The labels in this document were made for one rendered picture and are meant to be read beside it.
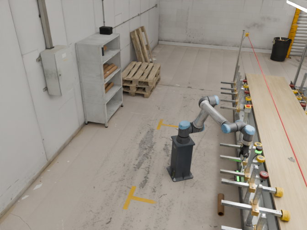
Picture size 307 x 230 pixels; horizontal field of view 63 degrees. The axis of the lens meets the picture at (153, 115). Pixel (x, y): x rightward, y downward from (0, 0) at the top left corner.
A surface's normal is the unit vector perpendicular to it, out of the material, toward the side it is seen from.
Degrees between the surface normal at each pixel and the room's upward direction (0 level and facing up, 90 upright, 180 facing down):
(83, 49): 90
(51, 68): 90
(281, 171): 0
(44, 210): 0
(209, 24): 90
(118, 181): 0
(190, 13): 90
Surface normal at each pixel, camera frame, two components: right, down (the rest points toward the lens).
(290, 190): 0.02, -0.87
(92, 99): -0.23, 0.48
